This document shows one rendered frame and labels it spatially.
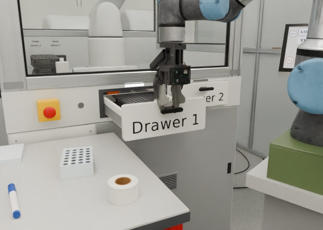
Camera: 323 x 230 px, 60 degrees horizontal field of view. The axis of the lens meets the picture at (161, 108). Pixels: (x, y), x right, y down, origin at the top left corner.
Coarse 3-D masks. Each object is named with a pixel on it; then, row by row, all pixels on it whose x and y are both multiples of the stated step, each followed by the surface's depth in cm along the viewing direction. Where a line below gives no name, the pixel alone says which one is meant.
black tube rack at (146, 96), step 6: (114, 96) 109; (120, 96) 110; (126, 96) 109; (132, 96) 110; (138, 96) 109; (144, 96) 109; (150, 96) 109; (114, 102) 111; (120, 102) 112; (126, 102) 99; (132, 102) 98; (138, 102) 98
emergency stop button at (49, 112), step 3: (45, 108) 93; (48, 108) 93; (51, 108) 94; (45, 111) 93; (48, 111) 93; (51, 111) 94; (54, 111) 94; (45, 114) 93; (48, 114) 94; (51, 114) 94; (54, 114) 95; (48, 117) 94; (51, 117) 95
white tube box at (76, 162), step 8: (64, 152) 82; (72, 152) 82; (80, 152) 83; (88, 152) 82; (64, 160) 76; (72, 160) 77; (80, 160) 77; (88, 160) 76; (64, 168) 73; (72, 168) 73; (80, 168) 74; (88, 168) 74; (64, 176) 73; (72, 176) 74; (80, 176) 74
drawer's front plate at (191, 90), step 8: (184, 88) 121; (192, 88) 123; (216, 88) 128; (224, 88) 130; (192, 96) 124; (200, 96) 125; (216, 96) 129; (224, 96) 131; (208, 104) 128; (216, 104) 130
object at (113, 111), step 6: (108, 96) 115; (108, 102) 103; (108, 108) 103; (114, 108) 96; (120, 108) 92; (108, 114) 104; (114, 114) 96; (120, 114) 91; (114, 120) 97; (120, 120) 91; (120, 126) 91
